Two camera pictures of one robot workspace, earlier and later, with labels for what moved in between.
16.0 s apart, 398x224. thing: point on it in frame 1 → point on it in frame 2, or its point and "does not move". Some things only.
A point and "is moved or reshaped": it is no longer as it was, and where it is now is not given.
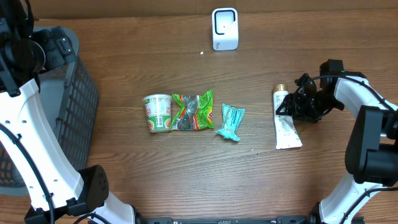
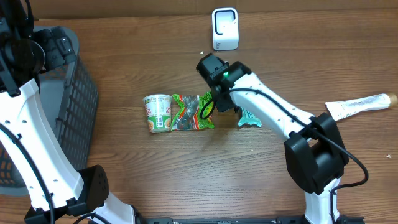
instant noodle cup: [158, 109] does not move
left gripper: [58, 46] does not move
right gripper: [294, 104] → [223, 104]
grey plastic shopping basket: [69, 96] does not move
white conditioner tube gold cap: [286, 135] is moved or reshaped
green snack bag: [196, 112] does not move
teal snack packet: [232, 117] → [247, 117]
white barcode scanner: [225, 28] does not move
